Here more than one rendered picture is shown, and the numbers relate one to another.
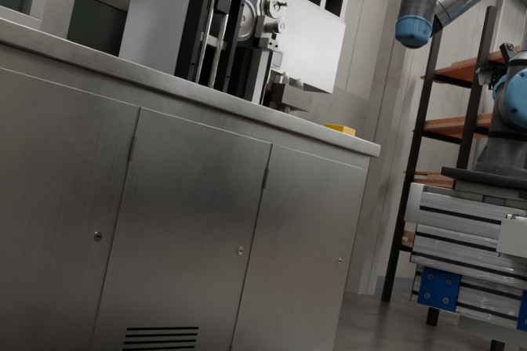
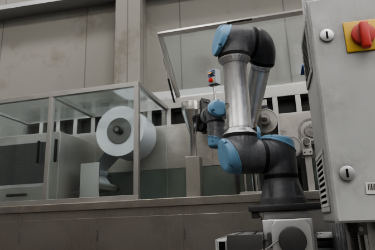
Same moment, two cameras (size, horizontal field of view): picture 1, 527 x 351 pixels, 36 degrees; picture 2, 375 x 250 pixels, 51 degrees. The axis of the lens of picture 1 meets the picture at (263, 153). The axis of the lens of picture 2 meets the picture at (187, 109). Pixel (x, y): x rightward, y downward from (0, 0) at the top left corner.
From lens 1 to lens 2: 1.94 m
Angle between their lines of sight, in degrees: 67
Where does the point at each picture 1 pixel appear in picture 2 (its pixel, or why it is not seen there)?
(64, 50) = (136, 203)
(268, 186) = not seen: hidden behind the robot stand
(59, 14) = (194, 182)
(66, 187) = not seen: outside the picture
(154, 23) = not seen: hidden behind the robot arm
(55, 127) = (145, 232)
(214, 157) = (238, 227)
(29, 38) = (122, 204)
